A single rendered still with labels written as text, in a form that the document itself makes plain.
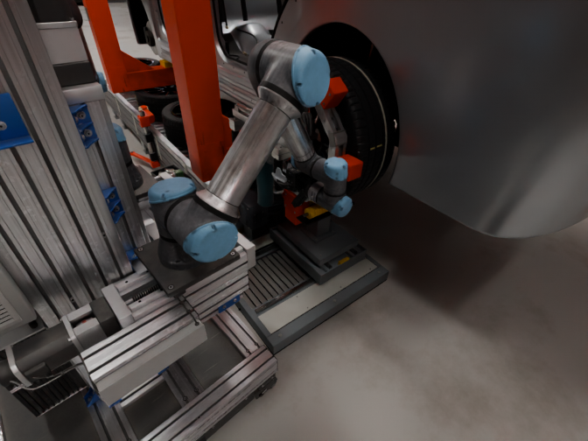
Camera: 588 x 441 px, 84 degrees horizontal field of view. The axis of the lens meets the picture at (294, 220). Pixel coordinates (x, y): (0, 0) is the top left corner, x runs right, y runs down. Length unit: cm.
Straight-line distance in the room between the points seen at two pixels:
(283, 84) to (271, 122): 8
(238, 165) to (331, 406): 118
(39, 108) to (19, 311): 48
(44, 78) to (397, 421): 162
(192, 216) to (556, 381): 181
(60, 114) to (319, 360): 139
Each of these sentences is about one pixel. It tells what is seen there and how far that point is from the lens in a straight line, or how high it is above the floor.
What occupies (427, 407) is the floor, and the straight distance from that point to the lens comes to 172.
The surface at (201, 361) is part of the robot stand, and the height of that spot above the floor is 21.
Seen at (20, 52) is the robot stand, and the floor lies 134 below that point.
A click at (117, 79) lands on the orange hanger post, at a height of 64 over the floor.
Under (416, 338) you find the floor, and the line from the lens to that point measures 188.
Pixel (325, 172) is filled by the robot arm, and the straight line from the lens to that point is 104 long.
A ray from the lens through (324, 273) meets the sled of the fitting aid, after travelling 181.
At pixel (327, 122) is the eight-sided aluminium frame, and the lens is 133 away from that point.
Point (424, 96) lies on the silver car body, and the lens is 131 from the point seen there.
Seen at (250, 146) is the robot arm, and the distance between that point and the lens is 74.
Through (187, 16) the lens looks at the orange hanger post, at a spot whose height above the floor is 131.
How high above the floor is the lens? 148
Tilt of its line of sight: 38 degrees down
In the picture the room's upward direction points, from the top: 2 degrees clockwise
